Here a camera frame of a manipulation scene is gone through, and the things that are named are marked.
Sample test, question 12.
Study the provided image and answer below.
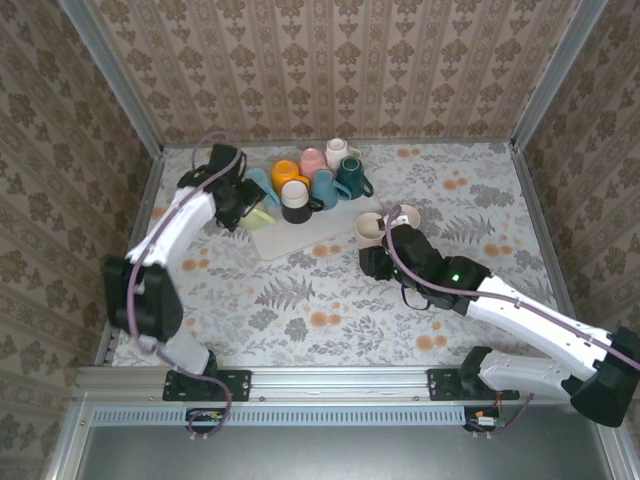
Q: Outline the pink ceramic mug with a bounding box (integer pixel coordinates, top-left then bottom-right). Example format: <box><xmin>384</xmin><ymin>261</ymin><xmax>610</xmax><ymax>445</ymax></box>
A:
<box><xmin>353</xmin><ymin>211</ymin><xmax>390</xmax><ymax>251</ymax></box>
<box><xmin>298</xmin><ymin>147</ymin><xmax>331</xmax><ymax>181</ymax></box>

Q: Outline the light blue mug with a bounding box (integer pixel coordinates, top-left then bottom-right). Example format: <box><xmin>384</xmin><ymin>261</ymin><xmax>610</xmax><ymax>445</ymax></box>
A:
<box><xmin>244</xmin><ymin>167</ymin><xmax>282</xmax><ymax>209</ymax></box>

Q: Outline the light green mug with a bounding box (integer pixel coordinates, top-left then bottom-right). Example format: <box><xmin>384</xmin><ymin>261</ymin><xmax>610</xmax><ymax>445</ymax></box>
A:
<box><xmin>238</xmin><ymin>204</ymin><xmax>278</xmax><ymax>231</ymax></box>

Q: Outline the grey mug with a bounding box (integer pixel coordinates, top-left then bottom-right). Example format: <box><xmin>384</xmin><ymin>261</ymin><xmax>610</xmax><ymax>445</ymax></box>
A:
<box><xmin>394</xmin><ymin>203</ymin><xmax>423</xmax><ymax>236</ymax></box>

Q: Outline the orange mug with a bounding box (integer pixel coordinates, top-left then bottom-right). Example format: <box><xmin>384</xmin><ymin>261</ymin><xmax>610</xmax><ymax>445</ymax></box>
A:
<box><xmin>270</xmin><ymin>158</ymin><xmax>312</xmax><ymax>196</ymax></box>

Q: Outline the black mug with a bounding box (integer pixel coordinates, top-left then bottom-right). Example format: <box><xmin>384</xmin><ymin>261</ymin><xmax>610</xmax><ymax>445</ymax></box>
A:
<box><xmin>279</xmin><ymin>179</ymin><xmax>326</xmax><ymax>225</ymax></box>

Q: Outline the dark green mug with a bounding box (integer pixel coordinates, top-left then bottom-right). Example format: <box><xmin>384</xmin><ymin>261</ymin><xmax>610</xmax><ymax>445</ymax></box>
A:
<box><xmin>335</xmin><ymin>155</ymin><xmax>375</xmax><ymax>199</ymax></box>

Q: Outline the teal blue mug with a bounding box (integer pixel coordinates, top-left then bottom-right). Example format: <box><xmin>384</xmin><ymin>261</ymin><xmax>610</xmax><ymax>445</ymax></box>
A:
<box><xmin>310</xmin><ymin>169</ymin><xmax>352</xmax><ymax>211</ymax></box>

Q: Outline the white mug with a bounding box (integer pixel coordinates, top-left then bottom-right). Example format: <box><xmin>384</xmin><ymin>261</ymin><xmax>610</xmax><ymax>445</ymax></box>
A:
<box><xmin>325</xmin><ymin>137</ymin><xmax>362</xmax><ymax>171</ymax></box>

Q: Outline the white plastic tray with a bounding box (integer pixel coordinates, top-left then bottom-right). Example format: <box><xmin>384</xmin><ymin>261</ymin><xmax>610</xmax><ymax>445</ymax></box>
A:
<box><xmin>247</xmin><ymin>192</ymin><xmax>385</xmax><ymax>262</ymax></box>

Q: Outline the floral tablecloth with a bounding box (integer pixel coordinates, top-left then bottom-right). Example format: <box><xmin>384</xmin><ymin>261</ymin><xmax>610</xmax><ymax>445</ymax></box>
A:
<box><xmin>110</xmin><ymin>141</ymin><xmax>577</xmax><ymax>369</ymax></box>

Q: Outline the small connector board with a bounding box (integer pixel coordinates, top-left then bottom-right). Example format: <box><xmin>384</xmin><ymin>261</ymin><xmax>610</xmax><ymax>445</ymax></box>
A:
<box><xmin>185</xmin><ymin>407</ymin><xmax>226</xmax><ymax>434</ymax></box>
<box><xmin>463</xmin><ymin>405</ymin><xmax>506</xmax><ymax>434</ymax></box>

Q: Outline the grey metal sheet panel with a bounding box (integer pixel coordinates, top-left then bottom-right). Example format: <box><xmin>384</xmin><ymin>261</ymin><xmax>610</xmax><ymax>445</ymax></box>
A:
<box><xmin>74</xmin><ymin>404</ymin><xmax>616</xmax><ymax>480</ymax></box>

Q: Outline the aluminium side rail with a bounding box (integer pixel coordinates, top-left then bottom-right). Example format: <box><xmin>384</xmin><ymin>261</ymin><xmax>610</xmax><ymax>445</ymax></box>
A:
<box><xmin>93</xmin><ymin>147</ymin><xmax>167</xmax><ymax>369</ymax></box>
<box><xmin>508</xmin><ymin>142</ymin><xmax>594</xmax><ymax>364</ymax></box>

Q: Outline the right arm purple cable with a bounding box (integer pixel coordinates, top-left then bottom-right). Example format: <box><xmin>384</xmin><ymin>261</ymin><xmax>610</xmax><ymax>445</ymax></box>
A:
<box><xmin>383</xmin><ymin>207</ymin><xmax>640</xmax><ymax>436</ymax></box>

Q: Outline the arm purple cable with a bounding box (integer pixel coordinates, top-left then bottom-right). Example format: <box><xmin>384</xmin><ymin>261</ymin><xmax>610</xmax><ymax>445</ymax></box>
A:
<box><xmin>127</xmin><ymin>130</ymin><xmax>247</xmax><ymax>441</ymax></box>
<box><xmin>383</xmin><ymin>207</ymin><xmax>640</xmax><ymax>436</ymax></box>

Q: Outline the long aluminium base rail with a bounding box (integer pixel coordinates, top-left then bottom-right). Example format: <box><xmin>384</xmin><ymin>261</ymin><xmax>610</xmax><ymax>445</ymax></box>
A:
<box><xmin>72</xmin><ymin>364</ymin><xmax>619</xmax><ymax>404</ymax></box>

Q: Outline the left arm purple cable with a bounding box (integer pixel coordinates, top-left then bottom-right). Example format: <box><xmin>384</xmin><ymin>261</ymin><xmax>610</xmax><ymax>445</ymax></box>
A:
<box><xmin>127</xmin><ymin>130</ymin><xmax>247</xmax><ymax>441</ymax></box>

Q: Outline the slotted grey cable duct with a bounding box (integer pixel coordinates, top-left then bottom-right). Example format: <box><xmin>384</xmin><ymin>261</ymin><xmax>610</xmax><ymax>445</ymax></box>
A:
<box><xmin>91</xmin><ymin>405</ymin><xmax>469</xmax><ymax>427</ymax></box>

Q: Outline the aluminium corner post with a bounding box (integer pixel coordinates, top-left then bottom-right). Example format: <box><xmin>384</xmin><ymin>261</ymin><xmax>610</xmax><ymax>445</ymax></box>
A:
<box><xmin>509</xmin><ymin>0</ymin><xmax>609</xmax><ymax>151</ymax></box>
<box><xmin>57</xmin><ymin>0</ymin><xmax>166</xmax><ymax>159</ymax></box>

